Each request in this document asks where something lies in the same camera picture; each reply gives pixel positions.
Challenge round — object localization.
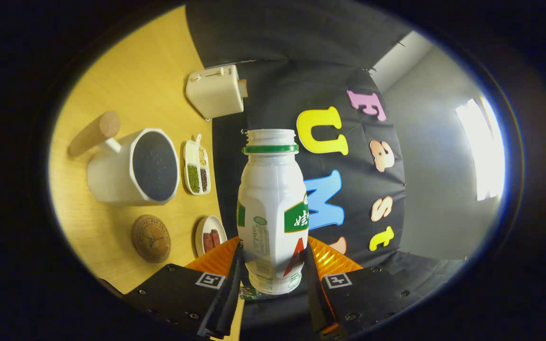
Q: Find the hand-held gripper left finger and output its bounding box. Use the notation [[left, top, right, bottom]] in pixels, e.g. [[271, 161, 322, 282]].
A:
[[124, 237, 245, 339]]

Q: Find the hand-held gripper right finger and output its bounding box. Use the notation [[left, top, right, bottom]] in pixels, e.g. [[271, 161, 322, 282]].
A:
[[304, 236, 423, 339]]

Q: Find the round cork coaster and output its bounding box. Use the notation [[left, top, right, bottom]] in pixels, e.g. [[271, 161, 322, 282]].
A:
[[131, 215, 172, 264]]

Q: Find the white juice bottle green label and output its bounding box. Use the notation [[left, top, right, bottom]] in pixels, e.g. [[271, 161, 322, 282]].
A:
[[237, 129, 309, 295]]

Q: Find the white cup wooden handle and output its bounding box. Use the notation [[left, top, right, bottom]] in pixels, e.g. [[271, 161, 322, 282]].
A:
[[68, 111, 181, 206]]

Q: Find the clear plastic water bottle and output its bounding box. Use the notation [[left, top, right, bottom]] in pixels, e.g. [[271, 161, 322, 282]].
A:
[[240, 283, 273, 301]]

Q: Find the white round plate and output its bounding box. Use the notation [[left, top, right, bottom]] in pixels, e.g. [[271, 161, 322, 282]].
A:
[[195, 215, 228, 258]]

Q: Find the white divided bean dish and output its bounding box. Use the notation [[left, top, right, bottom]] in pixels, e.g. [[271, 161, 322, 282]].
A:
[[183, 134, 211, 196]]

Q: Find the cream toaster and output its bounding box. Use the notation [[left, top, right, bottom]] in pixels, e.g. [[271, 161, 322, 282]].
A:
[[185, 65, 245, 120]]

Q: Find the ceiling light panel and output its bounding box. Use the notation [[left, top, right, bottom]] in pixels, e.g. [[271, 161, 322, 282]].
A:
[[455, 96, 506, 202]]

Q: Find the wooden table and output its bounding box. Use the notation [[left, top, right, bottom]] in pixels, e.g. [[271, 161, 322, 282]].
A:
[[48, 5, 245, 341]]

